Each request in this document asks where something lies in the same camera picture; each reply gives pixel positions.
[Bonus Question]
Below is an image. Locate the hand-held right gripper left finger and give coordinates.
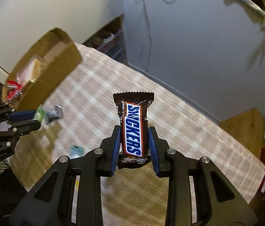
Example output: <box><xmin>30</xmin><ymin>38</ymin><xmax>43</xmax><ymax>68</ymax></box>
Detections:
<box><xmin>10</xmin><ymin>125</ymin><xmax>121</xmax><ymax>226</ymax></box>

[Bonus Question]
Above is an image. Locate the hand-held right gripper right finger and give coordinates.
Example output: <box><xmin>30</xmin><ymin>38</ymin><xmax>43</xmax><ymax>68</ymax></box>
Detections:
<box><xmin>148</xmin><ymin>126</ymin><xmax>257</xmax><ymax>226</ymax></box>

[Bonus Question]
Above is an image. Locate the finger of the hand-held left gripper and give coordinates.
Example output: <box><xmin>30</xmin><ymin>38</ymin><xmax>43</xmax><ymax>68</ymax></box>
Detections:
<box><xmin>0</xmin><ymin>102</ymin><xmax>37</xmax><ymax>129</ymax></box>
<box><xmin>0</xmin><ymin>120</ymin><xmax>41</xmax><ymax>144</ymax></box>

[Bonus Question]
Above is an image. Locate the red snack wrapper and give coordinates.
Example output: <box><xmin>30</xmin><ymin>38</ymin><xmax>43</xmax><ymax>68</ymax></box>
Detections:
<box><xmin>5</xmin><ymin>80</ymin><xmax>25</xmax><ymax>100</ymax></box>

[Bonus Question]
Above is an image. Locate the brown chocolate bar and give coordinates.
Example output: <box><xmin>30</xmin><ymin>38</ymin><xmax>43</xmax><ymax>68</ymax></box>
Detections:
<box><xmin>113</xmin><ymin>91</ymin><xmax>154</xmax><ymax>170</ymax></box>

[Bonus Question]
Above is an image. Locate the brown cardboard box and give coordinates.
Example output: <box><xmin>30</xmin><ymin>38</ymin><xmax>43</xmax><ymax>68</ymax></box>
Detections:
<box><xmin>2</xmin><ymin>27</ymin><xmax>82</xmax><ymax>112</ymax></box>

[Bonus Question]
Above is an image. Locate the green small packet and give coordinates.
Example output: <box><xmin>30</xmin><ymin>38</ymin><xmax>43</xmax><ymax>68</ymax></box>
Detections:
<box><xmin>34</xmin><ymin>105</ymin><xmax>46</xmax><ymax>125</ymax></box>

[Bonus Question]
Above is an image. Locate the dark foil wrapper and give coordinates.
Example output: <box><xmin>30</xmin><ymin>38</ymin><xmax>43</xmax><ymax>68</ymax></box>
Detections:
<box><xmin>45</xmin><ymin>104</ymin><xmax>63</xmax><ymax>124</ymax></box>

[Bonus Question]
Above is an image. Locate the teal small packet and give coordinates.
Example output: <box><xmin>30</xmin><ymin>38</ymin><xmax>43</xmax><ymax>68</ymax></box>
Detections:
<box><xmin>70</xmin><ymin>145</ymin><xmax>84</xmax><ymax>159</ymax></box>

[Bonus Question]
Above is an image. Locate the light wooden stool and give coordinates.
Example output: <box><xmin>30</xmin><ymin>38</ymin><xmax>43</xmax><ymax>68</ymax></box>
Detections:
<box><xmin>219</xmin><ymin>108</ymin><xmax>265</xmax><ymax>160</ymax></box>

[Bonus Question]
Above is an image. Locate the grey plastic crate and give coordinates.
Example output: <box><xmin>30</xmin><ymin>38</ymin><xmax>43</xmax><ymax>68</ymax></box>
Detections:
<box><xmin>99</xmin><ymin>27</ymin><xmax>126</xmax><ymax>64</ymax></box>

